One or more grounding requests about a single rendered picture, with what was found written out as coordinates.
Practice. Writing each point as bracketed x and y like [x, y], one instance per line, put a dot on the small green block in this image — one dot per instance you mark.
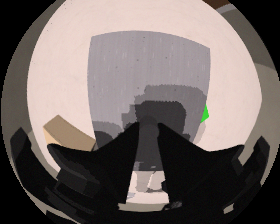
[205, 114]

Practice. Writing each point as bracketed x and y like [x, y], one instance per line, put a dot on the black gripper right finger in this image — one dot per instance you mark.
[186, 165]

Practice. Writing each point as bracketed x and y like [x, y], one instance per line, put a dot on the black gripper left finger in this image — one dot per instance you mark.
[111, 165]

